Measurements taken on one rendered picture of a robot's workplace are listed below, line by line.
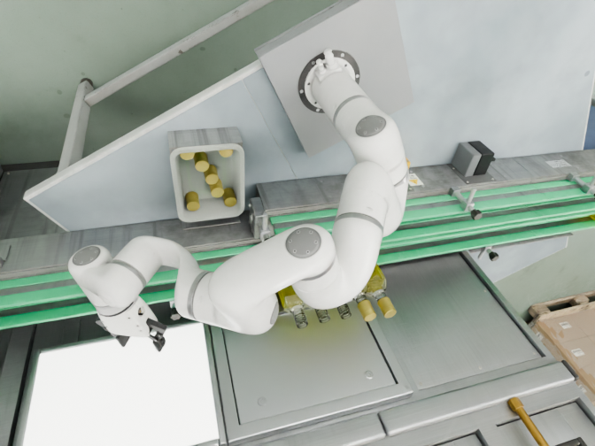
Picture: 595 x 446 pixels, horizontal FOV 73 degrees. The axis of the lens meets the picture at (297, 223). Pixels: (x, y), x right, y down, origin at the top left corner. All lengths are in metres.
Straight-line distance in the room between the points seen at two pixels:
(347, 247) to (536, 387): 0.79
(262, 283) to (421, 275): 0.94
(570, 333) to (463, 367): 3.68
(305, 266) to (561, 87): 1.17
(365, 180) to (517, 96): 0.83
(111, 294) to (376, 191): 0.48
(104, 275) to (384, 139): 0.55
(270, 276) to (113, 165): 0.64
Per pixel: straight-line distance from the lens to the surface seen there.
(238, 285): 0.57
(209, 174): 1.05
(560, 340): 4.79
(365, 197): 0.69
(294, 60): 0.97
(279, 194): 1.13
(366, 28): 1.01
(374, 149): 0.77
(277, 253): 0.58
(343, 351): 1.15
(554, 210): 1.59
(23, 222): 1.67
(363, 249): 0.66
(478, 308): 1.43
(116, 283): 0.76
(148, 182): 1.13
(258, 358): 1.12
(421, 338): 1.28
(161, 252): 0.80
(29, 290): 1.16
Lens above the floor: 1.67
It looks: 45 degrees down
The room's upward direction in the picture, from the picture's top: 157 degrees clockwise
